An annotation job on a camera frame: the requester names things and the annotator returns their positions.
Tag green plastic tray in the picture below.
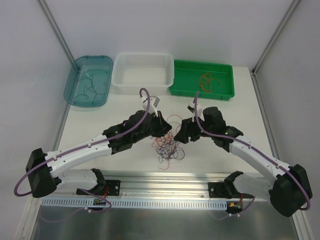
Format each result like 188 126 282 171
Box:
169 60 235 101

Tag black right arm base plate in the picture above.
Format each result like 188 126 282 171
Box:
208 182 229 199

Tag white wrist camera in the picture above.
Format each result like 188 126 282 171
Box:
140 96 160 117
187 102 203 117

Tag aluminium mounting rail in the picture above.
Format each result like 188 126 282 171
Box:
74 169 276 201

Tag translucent blue plastic bin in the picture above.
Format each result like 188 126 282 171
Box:
63 55 114 108

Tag thin black wire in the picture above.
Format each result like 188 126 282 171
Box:
74 71 109 105

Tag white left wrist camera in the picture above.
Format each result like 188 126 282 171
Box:
140 96 160 117

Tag slotted white cable duct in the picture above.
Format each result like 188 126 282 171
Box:
41 197 227 211

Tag white perforated plastic basket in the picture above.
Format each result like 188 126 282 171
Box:
111 52 175 95

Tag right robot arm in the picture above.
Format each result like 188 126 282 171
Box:
174 103 313 217

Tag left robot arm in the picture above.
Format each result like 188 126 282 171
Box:
25 110 172 198

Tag orange and purple wires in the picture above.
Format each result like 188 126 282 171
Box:
150 114 187 171

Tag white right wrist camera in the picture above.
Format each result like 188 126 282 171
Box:
187 102 203 117

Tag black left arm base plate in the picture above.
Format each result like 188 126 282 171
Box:
102 179 121 197

